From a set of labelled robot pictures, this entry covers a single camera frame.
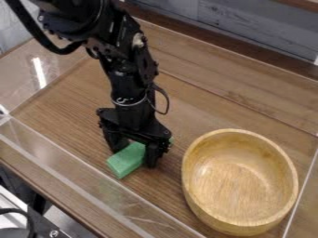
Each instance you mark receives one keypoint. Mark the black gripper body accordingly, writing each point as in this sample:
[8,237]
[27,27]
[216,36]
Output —
[135,120]

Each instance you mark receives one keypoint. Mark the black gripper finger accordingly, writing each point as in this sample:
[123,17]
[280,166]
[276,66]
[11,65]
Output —
[116,141]
[155,150]

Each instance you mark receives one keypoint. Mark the green rectangular block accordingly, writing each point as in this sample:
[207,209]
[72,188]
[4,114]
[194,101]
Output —
[128,159]

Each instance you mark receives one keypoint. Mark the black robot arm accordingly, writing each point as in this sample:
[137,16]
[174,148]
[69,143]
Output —
[105,29]

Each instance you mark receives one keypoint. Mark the brown wooden bowl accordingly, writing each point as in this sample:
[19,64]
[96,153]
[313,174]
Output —
[239,181]

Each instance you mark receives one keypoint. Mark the clear acrylic tray wall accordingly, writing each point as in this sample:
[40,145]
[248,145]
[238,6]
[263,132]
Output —
[55,149]

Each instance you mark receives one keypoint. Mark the black clamp with cable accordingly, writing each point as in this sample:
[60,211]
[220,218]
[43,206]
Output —
[21,224]

